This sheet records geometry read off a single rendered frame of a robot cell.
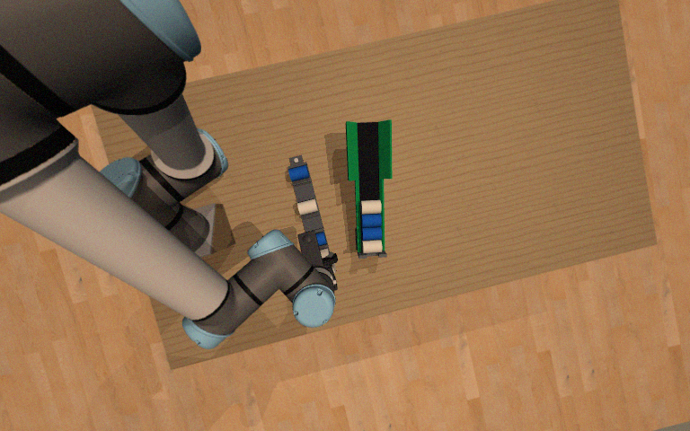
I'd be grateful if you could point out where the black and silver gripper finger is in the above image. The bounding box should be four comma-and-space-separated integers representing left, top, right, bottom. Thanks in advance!
325, 251, 338, 274

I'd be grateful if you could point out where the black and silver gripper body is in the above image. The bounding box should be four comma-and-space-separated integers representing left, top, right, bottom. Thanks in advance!
314, 257, 338, 291

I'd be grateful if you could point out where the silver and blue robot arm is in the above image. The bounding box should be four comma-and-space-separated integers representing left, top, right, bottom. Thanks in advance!
0, 0, 337, 349

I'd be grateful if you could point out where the blue cylinder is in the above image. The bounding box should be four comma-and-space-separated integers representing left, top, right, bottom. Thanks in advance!
361, 214, 382, 228
361, 226, 382, 241
288, 165, 309, 181
316, 232, 327, 246

